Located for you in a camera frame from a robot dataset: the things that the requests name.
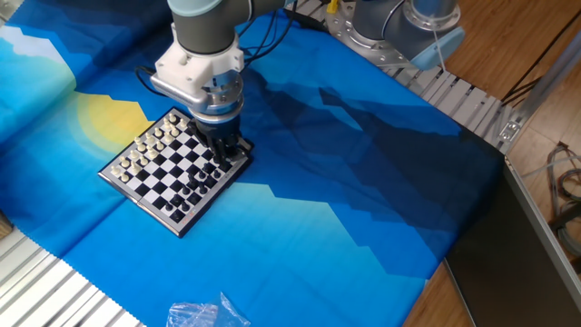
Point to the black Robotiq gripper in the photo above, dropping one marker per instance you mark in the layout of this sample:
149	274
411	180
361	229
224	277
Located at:
218	129

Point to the black white folding chessboard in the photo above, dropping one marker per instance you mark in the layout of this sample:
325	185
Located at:
160	174

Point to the black chess pawn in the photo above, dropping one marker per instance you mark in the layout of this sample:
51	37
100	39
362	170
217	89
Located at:
169	207
176	200
192	182
201	175
185	191

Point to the white chess pawn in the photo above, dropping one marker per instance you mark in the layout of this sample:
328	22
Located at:
135	169
125	177
168	138
152	153
183	123
160	146
174	132
144	161

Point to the silver vented wrist box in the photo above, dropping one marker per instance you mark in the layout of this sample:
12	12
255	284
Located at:
177	93

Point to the tall white chess piece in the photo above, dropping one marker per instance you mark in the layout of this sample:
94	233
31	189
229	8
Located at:
140	145

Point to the blue landscape print cloth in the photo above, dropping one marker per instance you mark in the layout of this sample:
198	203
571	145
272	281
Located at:
318	227

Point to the clear plastic zip bag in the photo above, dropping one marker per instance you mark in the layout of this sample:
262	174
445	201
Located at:
195	315

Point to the yellow plastic item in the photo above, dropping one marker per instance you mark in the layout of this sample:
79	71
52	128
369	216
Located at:
332	6

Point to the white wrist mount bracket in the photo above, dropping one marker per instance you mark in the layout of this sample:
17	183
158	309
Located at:
190	68

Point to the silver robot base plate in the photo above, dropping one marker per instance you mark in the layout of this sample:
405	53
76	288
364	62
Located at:
363	47

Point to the black panel with silver frame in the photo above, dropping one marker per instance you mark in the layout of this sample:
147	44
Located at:
499	254

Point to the aluminium frame bar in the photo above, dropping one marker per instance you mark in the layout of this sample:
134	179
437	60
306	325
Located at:
551	81

